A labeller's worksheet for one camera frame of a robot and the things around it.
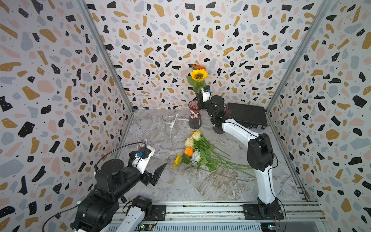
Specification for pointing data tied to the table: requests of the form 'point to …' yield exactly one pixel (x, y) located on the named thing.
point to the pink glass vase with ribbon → (194, 120)
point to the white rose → (196, 158)
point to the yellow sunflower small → (180, 159)
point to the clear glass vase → (169, 119)
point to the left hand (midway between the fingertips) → (157, 157)
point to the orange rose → (189, 152)
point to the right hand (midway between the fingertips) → (199, 93)
